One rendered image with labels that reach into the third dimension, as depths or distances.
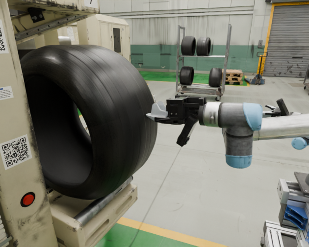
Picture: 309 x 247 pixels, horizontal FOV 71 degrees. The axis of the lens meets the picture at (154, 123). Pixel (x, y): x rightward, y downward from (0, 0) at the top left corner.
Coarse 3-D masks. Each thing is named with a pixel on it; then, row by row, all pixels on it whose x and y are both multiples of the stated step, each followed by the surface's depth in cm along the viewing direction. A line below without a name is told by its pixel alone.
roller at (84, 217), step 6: (126, 180) 98; (120, 186) 94; (114, 192) 91; (102, 198) 86; (108, 198) 87; (90, 204) 82; (96, 204) 83; (102, 204) 84; (84, 210) 79; (90, 210) 80; (96, 210) 82; (78, 216) 76; (84, 216) 77; (90, 216) 79; (84, 222) 77
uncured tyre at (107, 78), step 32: (32, 64) 70; (64, 64) 65; (96, 64) 67; (128, 64) 79; (32, 96) 97; (64, 96) 109; (96, 96) 63; (128, 96) 70; (64, 128) 113; (96, 128) 64; (128, 128) 67; (64, 160) 105; (96, 160) 68; (128, 160) 71; (64, 192) 84; (96, 192) 76
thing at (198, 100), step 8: (176, 96) 73; (184, 96) 71; (168, 104) 67; (176, 104) 67; (184, 104) 66; (192, 104) 65; (200, 104) 64; (168, 112) 69; (176, 112) 67; (184, 112) 68; (192, 112) 66; (200, 112) 63; (176, 120) 68; (184, 120) 68; (200, 120) 64
